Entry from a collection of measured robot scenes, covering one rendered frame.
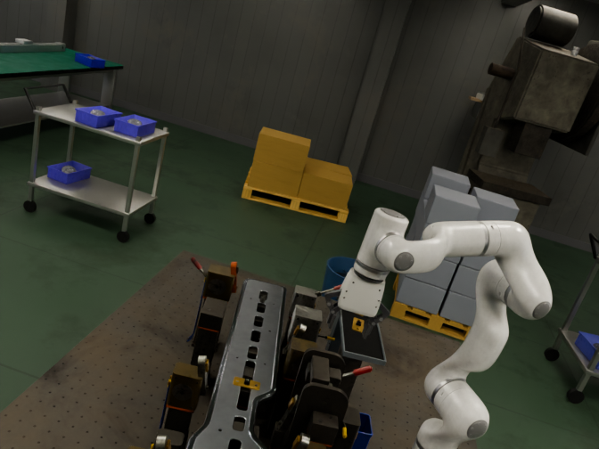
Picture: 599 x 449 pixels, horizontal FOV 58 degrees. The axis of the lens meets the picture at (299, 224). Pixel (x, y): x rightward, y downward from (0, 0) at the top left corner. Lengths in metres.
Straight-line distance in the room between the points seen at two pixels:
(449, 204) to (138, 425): 3.02
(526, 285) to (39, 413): 1.53
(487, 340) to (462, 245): 0.34
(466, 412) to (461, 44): 7.06
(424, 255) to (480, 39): 7.22
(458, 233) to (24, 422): 1.43
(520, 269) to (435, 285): 3.08
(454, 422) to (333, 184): 4.87
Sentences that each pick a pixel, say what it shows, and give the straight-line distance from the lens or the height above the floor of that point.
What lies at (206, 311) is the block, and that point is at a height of 1.03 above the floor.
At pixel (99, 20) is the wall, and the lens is 9.59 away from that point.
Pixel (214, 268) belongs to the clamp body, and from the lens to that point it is 2.22.
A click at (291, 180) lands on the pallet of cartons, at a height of 0.34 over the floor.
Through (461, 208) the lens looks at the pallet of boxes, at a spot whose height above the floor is 1.05.
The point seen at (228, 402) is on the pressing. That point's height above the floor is 1.00.
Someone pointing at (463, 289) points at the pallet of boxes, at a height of 0.42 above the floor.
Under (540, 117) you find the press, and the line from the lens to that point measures 6.53.
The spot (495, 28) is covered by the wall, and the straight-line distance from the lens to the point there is 8.37.
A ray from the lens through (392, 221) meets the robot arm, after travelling 1.24.
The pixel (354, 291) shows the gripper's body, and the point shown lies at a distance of 1.32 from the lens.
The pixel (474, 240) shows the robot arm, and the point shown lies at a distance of 1.38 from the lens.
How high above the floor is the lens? 2.06
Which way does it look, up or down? 20 degrees down
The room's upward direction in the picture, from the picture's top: 16 degrees clockwise
